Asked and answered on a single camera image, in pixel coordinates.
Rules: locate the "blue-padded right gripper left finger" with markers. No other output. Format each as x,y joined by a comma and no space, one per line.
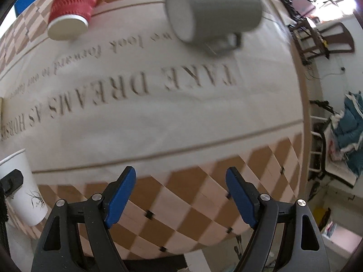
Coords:
76,236

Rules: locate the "red ribbed paper cup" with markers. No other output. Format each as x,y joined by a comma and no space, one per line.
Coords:
69,18

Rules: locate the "checkered beige table mat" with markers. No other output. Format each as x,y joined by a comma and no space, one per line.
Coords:
129,93

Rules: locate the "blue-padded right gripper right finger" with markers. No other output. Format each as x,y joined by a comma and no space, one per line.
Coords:
302,247

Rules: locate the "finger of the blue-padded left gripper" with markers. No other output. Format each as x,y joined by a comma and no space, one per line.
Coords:
11,182

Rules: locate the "white paper cup black calligraphy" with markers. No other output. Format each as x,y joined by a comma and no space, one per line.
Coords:
26,201

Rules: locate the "teal blanket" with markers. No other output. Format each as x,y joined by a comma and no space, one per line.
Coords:
347,134

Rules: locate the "grey ribbed mug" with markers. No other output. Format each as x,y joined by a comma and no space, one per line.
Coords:
213,25

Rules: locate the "dark wooden side chair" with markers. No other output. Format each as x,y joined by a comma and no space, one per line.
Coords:
312,42

